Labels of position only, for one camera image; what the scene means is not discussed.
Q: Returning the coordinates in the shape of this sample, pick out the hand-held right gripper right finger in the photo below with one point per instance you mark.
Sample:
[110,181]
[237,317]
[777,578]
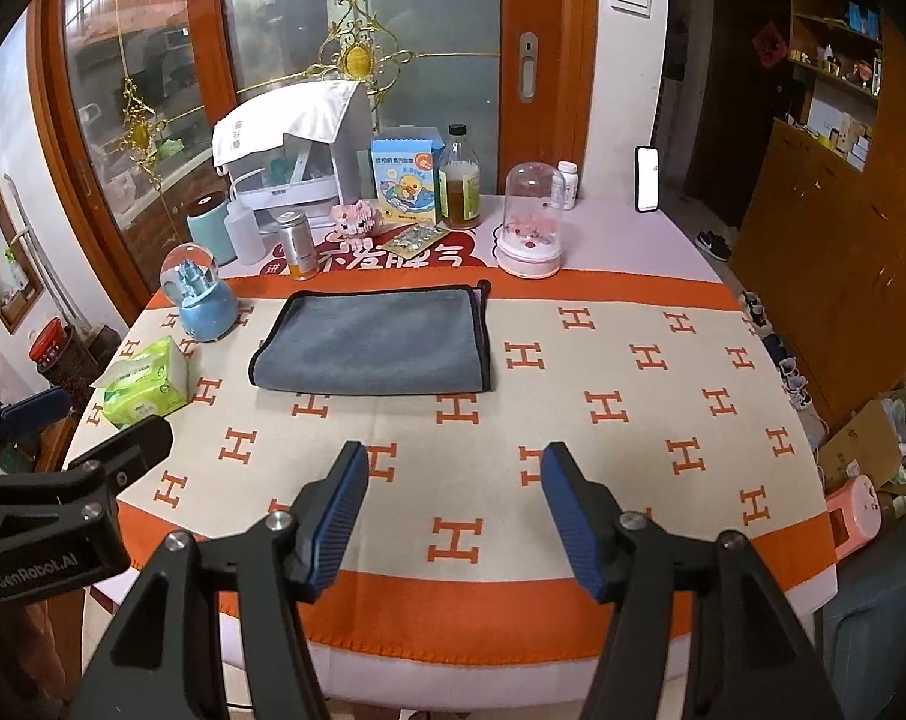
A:
[573,517]

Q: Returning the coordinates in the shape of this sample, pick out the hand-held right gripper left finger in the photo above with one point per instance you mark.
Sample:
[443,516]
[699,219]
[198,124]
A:
[337,517]

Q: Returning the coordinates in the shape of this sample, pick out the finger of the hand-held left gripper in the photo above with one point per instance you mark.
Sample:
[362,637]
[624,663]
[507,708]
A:
[134,444]
[37,409]

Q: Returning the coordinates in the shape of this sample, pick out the grey towel black trim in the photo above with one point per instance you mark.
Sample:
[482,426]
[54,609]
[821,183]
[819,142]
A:
[370,345]

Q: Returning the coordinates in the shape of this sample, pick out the green tissue pack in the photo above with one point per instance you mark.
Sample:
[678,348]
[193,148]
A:
[142,390]

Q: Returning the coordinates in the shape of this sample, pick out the red bucket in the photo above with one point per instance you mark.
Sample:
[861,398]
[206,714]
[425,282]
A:
[46,345]

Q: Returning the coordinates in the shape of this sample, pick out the orange cream patterned blanket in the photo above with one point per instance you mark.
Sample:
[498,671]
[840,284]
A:
[573,390]

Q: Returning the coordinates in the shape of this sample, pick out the blue snow globe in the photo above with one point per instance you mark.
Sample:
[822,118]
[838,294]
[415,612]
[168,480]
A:
[205,311]

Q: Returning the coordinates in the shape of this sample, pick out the light blue cylinder brown lid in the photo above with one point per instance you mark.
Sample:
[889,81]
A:
[209,236]

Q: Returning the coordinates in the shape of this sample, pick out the white squeeze bottle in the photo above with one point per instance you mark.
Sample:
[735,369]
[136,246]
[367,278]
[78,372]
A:
[241,232]

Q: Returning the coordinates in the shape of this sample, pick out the silver can orange band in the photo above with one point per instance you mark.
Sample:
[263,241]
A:
[297,247]

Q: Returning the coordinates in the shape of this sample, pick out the white sneakers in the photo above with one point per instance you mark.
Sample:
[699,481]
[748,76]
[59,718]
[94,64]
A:
[796,382]

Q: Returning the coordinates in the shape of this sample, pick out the red printed table mat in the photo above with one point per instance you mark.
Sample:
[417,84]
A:
[442,259]

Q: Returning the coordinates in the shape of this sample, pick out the pink dome music box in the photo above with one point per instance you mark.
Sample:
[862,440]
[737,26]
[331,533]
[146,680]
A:
[528,240]

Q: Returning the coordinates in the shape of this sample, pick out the pink plastic appliance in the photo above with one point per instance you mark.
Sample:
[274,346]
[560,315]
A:
[854,517]

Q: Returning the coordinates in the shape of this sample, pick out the blister pill pack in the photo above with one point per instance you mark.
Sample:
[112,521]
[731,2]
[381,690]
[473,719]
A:
[415,238]

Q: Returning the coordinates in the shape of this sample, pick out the pink block pig toy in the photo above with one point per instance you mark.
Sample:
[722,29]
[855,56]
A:
[355,217]

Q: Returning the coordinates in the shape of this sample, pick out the cardboard box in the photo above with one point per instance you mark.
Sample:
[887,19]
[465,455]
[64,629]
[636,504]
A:
[865,435]

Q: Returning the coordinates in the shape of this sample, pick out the dark sneakers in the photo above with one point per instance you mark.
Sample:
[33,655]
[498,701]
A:
[713,246]

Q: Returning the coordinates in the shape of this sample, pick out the white pill bottle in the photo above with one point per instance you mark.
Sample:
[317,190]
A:
[568,187]

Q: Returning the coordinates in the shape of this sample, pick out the glass bottle amber liquid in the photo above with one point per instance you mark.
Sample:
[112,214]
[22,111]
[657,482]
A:
[459,195]

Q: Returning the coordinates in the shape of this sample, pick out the blue box duck print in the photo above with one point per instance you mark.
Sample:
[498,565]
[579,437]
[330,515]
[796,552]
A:
[404,180]

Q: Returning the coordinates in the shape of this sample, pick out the black smartphone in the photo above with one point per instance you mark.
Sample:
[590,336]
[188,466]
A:
[647,180]

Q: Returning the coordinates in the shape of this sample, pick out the white cloth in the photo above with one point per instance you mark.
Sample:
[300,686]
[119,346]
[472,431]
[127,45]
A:
[303,112]

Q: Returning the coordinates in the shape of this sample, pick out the gold door ornament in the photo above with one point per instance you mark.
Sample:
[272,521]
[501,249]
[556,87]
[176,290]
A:
[359,52]

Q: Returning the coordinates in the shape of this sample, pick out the orange wooden glass door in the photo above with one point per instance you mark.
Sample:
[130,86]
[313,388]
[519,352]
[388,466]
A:
[550,30]

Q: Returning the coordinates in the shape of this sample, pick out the red paper wall decoration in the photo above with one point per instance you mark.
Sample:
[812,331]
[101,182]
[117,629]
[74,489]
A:
[769,46]

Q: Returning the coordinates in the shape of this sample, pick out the wooden wall shelf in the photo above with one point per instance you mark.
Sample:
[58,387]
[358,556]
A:
[835,75]

